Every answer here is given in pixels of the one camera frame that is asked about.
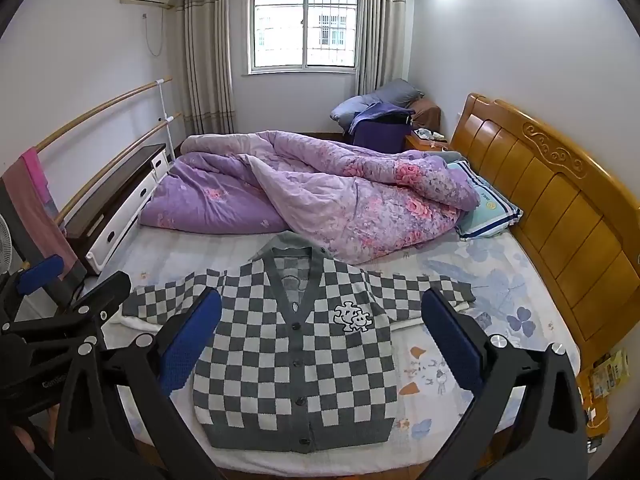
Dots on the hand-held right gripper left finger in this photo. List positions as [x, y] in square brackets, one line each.
[192, 340]

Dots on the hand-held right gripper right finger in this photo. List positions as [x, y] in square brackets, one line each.
[450, 335]

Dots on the purple floral quilt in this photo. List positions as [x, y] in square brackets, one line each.
[325, 200]

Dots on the barred window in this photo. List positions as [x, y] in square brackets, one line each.
[302, 22]

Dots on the blue striped pillow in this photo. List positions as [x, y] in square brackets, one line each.
[490, 205]

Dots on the pink towel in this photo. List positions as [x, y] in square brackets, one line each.
[37, 195]

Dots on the grey white checkered cardigan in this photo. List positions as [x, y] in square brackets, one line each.
[300, 360]

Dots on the white standing fan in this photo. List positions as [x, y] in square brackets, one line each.
[11, 240]

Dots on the grey beige curtain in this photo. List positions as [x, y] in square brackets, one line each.
[207, 55]
[382, 25]

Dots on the white barre post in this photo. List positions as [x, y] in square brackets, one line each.
[165, 110]

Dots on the white printed bed sheet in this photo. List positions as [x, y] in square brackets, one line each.
[500, 280]

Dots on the brown cloth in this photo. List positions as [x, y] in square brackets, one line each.
[427, 112]

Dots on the grey blue pillow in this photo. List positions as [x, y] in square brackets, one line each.
[390, 92]

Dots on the wooden nightstand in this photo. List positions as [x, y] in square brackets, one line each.
[425, 140]

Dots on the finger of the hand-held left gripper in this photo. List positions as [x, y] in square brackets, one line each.
[102, 292]
[40, 270]

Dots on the dark purple cloth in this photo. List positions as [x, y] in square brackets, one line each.
[380, 130]

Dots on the white dark-topped dresser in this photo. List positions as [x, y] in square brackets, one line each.
[125, 185]

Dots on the yellow cardboard box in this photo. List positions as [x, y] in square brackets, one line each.
[610, 372]

